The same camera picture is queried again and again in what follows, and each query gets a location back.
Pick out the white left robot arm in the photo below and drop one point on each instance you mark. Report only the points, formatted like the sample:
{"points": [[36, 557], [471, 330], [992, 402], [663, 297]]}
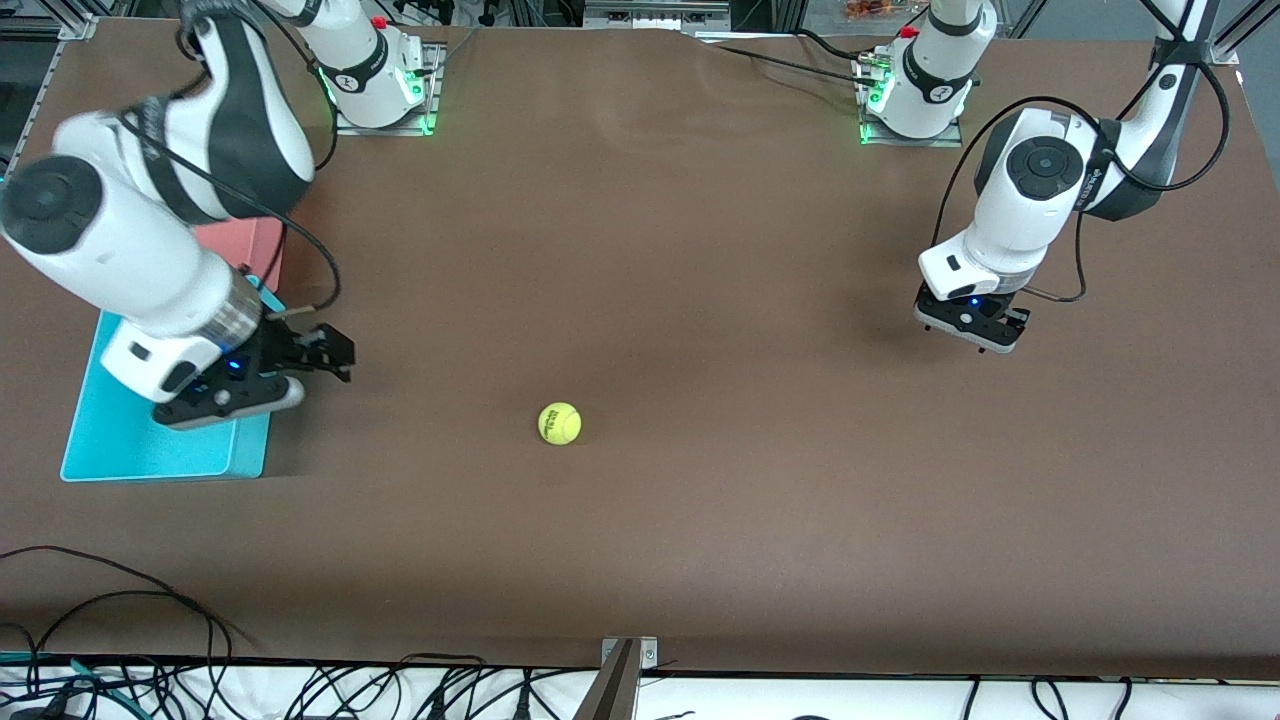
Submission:
{"points": [[1030, 200]]}

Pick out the black power plug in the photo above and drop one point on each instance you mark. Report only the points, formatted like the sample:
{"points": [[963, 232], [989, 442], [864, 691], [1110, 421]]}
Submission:
{"points": [[437, 706], [522, 702]]}

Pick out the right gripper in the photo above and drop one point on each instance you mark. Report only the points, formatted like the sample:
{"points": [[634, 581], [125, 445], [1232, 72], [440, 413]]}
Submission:
{"points": [[281, 346]]}

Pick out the yellow tennis ball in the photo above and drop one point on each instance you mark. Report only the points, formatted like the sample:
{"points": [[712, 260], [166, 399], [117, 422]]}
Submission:
{"points": [[560, 423]]}

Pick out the blue plastic bin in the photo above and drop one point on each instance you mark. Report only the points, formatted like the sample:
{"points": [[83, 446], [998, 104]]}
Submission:
{"points": [[130, 450]]}

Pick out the orange background object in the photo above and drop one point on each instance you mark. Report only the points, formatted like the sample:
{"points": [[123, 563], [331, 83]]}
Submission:
{"points": [[870, 8]]}

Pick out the pink plastic bin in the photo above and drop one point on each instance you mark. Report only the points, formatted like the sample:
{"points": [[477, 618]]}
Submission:
{"points": [[250, 245]]}

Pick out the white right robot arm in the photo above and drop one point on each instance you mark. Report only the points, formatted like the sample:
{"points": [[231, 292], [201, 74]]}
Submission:
{"points": [[100, 240]]}

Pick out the dark grey metal post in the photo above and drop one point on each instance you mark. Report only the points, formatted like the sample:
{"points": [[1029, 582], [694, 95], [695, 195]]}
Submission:
{"points": [[610, 695]]}

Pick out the silver metal bracket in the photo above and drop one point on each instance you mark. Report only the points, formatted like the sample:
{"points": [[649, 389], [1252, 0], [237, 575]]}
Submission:
{"points": [[648, 655]]}

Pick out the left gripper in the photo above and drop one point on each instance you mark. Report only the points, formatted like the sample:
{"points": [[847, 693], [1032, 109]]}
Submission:
{"points": [[1018, 318]]}

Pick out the silver aluminium rail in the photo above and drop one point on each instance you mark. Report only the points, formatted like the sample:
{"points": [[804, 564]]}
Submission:
{"points": [[655, 14]]}

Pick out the silver corner bracket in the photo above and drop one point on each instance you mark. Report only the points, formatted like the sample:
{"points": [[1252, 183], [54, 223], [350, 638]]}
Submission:
{"points": [[78, 27]]}

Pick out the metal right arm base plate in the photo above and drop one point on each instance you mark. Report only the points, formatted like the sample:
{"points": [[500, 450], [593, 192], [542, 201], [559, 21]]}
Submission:
{"points": [[345, 128]]}

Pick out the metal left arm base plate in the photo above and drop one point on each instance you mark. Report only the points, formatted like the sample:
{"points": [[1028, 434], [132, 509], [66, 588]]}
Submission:
{"points": [[950, 141]]}

